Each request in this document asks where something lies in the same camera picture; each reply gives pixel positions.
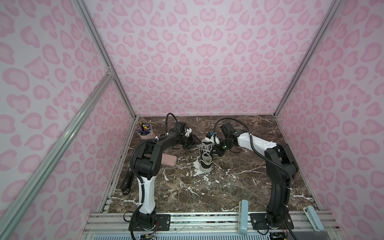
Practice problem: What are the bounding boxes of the diagonal aluminium frame bar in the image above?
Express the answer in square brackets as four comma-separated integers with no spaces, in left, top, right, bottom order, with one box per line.
[0,70,115,232]

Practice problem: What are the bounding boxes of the pens in cup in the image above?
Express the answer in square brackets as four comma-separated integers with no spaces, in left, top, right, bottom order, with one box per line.
[138,124,152,136]

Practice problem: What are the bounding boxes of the black object by wall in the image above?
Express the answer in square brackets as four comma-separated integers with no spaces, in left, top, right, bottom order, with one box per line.
[120,169,135,196]

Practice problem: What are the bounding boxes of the black white sneaker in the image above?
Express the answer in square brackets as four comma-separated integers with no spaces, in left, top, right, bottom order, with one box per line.
[199,138,214,173]

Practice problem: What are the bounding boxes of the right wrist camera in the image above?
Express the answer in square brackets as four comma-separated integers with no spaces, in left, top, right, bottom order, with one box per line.
[210,122,236,145]

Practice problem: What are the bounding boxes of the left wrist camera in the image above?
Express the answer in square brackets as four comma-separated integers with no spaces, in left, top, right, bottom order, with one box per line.
[171,121,192,138]

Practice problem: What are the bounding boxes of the aluminium rail base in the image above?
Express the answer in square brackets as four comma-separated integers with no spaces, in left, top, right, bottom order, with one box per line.
[82,211,344,240]

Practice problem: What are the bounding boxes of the light blue clamp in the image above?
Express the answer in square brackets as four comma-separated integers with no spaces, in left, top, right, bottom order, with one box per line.
[303,206,325,232]
[237,200,249,236]

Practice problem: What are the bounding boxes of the pink pen cup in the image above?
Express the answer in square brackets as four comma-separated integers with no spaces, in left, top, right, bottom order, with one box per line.
[138,124,156,140]

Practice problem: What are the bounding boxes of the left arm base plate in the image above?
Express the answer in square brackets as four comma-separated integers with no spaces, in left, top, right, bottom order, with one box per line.
[129,213,171,232]

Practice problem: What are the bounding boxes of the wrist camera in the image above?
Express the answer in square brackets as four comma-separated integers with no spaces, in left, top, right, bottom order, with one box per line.
[210,122,236,145]
[171,121,192,138]

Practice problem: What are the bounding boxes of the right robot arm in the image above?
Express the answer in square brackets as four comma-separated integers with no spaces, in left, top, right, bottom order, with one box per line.
[211,131,299,229]

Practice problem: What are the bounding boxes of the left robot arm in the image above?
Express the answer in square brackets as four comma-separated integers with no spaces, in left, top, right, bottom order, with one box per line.
[130,133,201,228]

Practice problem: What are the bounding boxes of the light blue clamp centre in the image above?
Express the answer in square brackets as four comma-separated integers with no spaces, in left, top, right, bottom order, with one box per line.
[237,200,249,236]

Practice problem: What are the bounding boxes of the pink rectangular case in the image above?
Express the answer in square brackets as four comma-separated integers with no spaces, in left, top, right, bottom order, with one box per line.
[161,154,178,167]

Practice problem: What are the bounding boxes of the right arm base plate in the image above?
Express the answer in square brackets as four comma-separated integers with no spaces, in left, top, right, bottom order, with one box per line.
[250,213,295,231]

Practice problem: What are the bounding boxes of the light blue clamp right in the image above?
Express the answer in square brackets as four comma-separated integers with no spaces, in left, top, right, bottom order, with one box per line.
[303,206,325,232]

